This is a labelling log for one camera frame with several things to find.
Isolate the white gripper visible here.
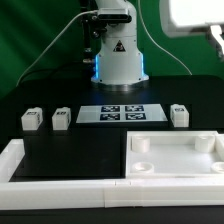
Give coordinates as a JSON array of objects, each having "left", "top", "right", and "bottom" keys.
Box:
[{"left": 159, "top": 0, "right": 224, "bottom": 61}]

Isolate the white square tabletop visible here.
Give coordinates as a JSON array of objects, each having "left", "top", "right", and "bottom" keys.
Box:
[{"left": 125, "top": 131, "right": 224, "bottom": 179}]

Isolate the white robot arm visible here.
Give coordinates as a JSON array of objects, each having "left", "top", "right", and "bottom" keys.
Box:
[{"left": 92, "top": 0, "right": 224, "bottom": 91}]

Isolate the white AprilTag marker sheet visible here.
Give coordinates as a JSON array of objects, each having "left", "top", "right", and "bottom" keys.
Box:
[{"left": 76, "top": 104, "right": 167, "bottom": 124}]

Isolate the white U-shaped obstacle fence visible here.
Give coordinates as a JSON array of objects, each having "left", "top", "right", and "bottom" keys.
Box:
[{"left": 0, "top": 139, "right": 224, "bottom": 210}]

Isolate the black camera on robot base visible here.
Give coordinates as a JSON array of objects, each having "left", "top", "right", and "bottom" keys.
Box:
[{"left": 97, "top": 8, "right": 130, "bottom": 23}]

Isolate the black camera stand pole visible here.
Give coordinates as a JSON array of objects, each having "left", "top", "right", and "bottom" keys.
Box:
[{"left": 79, "top": 0, "right": 96, "bottom": 64}]

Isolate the grey cable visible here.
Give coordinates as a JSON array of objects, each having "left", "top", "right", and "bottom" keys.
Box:
[{"left": 15, "top": 9, "right": 100, "bottom": 87}]

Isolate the black cable on table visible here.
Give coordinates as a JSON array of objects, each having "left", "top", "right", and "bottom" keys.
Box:
[{"left": 19, "top": 59, "right": 98, "bottom": 84}]

